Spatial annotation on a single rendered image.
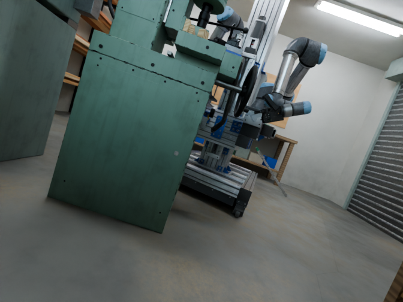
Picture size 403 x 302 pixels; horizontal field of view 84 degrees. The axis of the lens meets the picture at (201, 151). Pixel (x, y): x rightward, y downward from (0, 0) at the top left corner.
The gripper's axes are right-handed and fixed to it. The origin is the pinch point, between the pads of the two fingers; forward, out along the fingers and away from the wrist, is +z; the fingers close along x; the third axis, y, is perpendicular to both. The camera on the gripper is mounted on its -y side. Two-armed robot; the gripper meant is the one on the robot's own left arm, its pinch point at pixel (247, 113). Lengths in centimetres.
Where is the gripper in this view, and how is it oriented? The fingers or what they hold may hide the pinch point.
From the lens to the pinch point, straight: 134.5
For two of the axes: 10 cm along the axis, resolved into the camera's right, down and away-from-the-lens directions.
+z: -9.8, 1.5, 0.9
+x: 0.7, -1.4, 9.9
